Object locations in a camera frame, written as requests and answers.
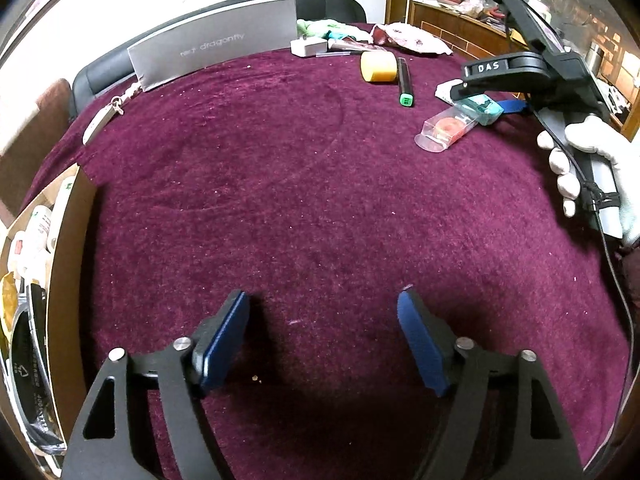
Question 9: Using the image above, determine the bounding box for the yellow snack packet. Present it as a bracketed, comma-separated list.
[0, 271, 21, 341]

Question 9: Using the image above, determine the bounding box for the black gold snack bag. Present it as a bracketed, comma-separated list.
[7, 282, 68, 456]

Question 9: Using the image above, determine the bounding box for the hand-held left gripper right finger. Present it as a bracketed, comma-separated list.
[396, 285, 583, 480]

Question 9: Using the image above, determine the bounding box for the floral plastic bag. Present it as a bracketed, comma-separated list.
[370, 21, 453, 56]

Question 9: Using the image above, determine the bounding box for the white key fob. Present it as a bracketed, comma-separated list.
[81, 80, 143, 146]

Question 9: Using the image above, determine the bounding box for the white bottle green label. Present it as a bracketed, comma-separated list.
[50, 177, 77, 251]
[21, 205, 55, 253]

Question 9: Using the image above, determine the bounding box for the white paper packet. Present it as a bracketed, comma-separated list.
[434, 80, 468, 106]

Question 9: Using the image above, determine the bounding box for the white pink tube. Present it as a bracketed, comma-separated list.
[327, 40, 391, 56]

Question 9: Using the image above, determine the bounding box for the clear plastic pack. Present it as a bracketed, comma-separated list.
[415, 101, 483, 152]

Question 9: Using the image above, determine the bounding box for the person's right hand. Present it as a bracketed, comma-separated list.
[536, 114, 640, 248]

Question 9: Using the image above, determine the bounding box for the cardboard box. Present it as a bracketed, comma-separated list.
[0, 162, 98, 466]

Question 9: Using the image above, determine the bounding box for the grey shoe box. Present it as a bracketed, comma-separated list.
[126, 0, 298, 92]

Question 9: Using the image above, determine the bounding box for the green cloth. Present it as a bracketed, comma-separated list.
[296, 17, 351, 41]

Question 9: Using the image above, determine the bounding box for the white bottle red label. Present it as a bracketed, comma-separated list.
[9, 232, 31, 273]

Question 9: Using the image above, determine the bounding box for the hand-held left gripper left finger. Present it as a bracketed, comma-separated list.
[62, 289, 251, 480]

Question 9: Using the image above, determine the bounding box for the teal tissue packet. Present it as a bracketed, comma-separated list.
[457, 95, 503, 126]

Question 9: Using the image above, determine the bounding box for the white charger plug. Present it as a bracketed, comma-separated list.
[291, 36, 328, 58]

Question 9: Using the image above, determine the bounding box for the black marker green cap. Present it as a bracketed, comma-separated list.
[395, 57, 416, 108]

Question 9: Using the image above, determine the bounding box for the black braided cable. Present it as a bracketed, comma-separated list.
[535, 110, 636, 476]

